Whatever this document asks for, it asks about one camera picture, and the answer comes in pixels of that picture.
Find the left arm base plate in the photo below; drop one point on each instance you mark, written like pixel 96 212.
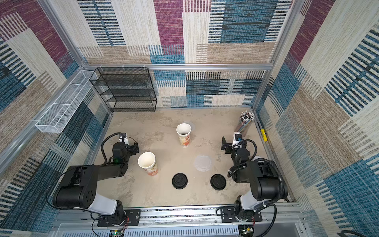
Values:
pixel 129 217

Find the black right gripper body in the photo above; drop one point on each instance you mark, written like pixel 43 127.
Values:
pixel 226 144

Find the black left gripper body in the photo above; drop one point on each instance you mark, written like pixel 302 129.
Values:
pixel 132 148

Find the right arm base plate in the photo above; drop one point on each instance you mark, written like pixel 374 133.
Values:
pixel 230 214

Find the yellow marker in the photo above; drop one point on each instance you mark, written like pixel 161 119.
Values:
pixel 264 136

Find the black cup lid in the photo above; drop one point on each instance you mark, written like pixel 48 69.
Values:
pixel 218 182
pixel 179 181

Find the black wire shelf rack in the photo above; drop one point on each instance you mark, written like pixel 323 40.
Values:
pixel 125 89

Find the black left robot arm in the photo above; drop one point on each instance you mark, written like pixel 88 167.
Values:
pixel 78 186

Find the white mesh wall basket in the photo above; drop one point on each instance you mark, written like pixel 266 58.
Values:
pixel 58 115

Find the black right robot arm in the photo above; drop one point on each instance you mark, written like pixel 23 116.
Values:
pixel 267 186

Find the paper milk tea cup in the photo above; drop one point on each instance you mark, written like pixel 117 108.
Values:
pixel 183 130
pixel 147 161

